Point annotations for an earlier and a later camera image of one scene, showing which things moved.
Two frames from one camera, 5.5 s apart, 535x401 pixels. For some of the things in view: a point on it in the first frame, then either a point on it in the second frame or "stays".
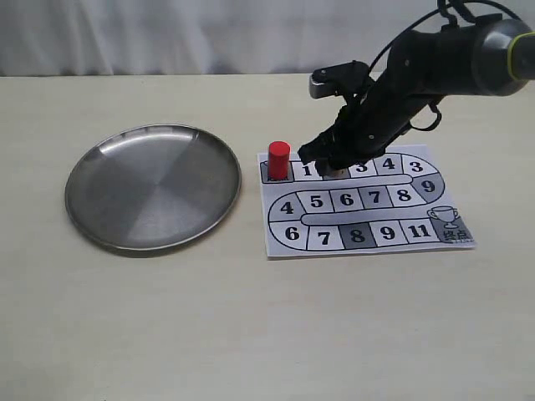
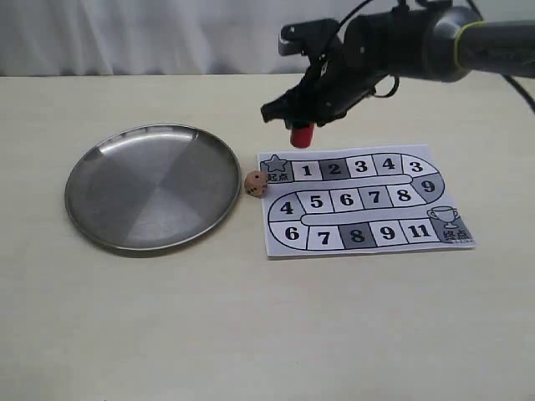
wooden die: (340, 173) → (255, 183)
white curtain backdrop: (198, 38) stays
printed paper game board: (399, 200) stays
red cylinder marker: (278, 161) → (302, 136)
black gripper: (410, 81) → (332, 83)
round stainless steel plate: (152, 186) stays
